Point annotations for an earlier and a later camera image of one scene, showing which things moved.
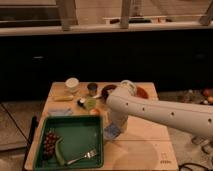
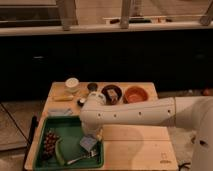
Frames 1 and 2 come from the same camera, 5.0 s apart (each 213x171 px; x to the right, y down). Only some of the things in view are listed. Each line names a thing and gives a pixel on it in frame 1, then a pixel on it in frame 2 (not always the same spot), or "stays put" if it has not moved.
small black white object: x=81 y=102 stays put
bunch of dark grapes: x=49 y=144 stays put
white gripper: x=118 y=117 to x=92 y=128
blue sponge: x=111 y=131 to x=88 y=142
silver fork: x=86 y=156 stays put
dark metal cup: x=92 y=87 stays put
